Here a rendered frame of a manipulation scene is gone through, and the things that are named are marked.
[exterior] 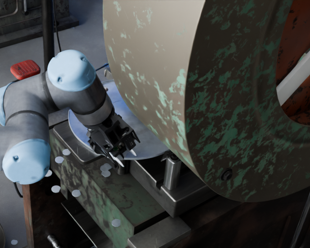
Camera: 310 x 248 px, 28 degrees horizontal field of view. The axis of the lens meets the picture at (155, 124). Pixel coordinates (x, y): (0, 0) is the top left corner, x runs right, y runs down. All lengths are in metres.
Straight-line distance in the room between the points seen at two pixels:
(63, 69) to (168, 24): 0.39
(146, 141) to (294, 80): 0.55
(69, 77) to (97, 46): 2.02
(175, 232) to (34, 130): 0.52
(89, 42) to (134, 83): 2.28
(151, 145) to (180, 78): 0.69
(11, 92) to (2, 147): 0.14
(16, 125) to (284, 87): 0.44
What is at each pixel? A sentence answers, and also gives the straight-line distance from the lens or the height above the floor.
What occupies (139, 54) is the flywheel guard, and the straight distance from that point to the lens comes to 0.80.
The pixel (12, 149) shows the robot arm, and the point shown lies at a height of 1.06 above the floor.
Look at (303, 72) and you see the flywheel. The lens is 0.97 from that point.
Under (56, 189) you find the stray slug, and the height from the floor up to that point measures 0.65.
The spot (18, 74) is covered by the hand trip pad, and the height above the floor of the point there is 0.76.
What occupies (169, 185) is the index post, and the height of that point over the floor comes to 0.72.
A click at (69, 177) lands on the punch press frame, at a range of 1.66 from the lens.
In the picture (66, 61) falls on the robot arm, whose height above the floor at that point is 1.12.
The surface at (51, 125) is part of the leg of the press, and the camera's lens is 1.68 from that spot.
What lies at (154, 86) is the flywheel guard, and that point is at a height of 1.27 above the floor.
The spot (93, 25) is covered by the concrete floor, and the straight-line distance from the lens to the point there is 3.25.
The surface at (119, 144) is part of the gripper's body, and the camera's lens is 1.24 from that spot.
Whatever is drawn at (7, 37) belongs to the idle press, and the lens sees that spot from 3.11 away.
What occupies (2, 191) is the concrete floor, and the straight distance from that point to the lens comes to 2.39.
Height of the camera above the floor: 1.76
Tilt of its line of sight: 41 degrees down
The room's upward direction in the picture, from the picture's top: 6 degrees clockwise
